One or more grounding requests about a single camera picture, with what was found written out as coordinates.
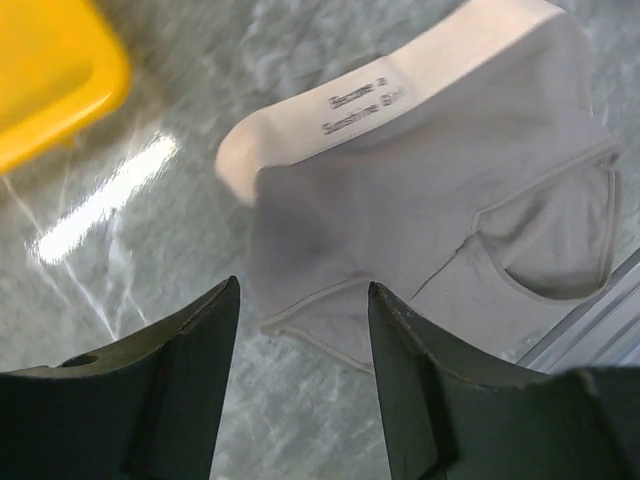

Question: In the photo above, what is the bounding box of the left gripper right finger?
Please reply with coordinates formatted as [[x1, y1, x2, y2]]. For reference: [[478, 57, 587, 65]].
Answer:
[[368, 282, 639, 479]]

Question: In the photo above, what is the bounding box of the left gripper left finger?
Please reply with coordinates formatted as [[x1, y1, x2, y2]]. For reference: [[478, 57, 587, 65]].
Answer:
[[1, 277, 239, 479]]

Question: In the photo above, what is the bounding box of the grey underwear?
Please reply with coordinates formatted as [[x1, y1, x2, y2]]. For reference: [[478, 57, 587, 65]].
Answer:
[[215, 1, 620, 371]]

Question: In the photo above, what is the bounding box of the yellow plastic tray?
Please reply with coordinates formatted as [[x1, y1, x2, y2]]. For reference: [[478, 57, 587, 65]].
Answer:
[[1, 1, 132, 172]]

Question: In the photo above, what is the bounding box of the aluminium mounting rail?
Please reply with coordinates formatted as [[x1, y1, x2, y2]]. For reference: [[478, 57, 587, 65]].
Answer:
[[518, 252, 640, 374]]

